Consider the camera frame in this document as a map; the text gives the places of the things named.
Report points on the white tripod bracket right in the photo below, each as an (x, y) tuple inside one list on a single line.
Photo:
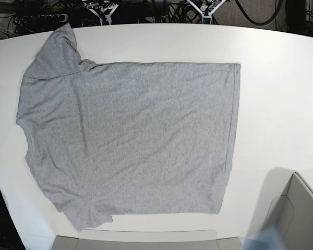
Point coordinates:
[(206, 9)]

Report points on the beige chair back bottom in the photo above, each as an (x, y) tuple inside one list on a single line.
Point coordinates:
[(105, 239)]

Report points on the white tripod bracket left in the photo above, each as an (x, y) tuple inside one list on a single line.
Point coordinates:
[(103, 9)]

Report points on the white tripod bracket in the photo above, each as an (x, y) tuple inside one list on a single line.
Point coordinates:
[(206, 9), (103, 9)]

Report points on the black power strip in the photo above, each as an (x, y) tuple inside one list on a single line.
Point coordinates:
[(48, 18)]

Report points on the grey T-shirt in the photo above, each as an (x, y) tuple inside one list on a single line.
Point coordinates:
[(127, 138)]

